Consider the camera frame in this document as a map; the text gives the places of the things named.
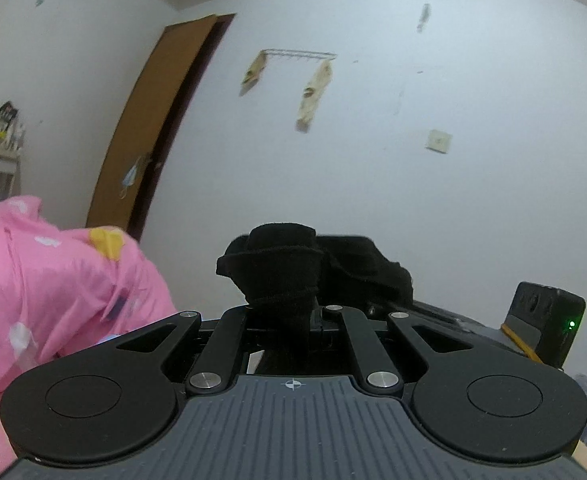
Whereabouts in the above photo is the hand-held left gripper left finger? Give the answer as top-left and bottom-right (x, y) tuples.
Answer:
(116, 306), (254, 395)

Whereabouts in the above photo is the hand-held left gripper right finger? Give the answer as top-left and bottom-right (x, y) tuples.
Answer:
(318, 304), (474, 394)

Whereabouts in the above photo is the black t-shirt with white print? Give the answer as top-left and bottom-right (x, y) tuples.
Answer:
(216, 221), (415, 376)

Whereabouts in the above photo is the blue face mask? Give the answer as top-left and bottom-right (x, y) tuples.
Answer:
(120, 154), (150, 200)

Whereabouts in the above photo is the pink floral duvet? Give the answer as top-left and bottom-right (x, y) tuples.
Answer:
(0, 195), (180, 397)

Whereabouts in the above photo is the brown wooden door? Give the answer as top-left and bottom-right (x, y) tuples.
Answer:
(84, 12), (237, 242)

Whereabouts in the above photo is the cluster of small bottles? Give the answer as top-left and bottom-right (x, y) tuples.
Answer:
(0, 101), (27, 151)

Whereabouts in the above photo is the beige wall switch plate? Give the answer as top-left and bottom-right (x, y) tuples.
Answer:
(425, 129), (454, 154)

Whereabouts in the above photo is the white wall hook rail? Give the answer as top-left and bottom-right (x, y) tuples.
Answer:
(260, 48), (338, 65)

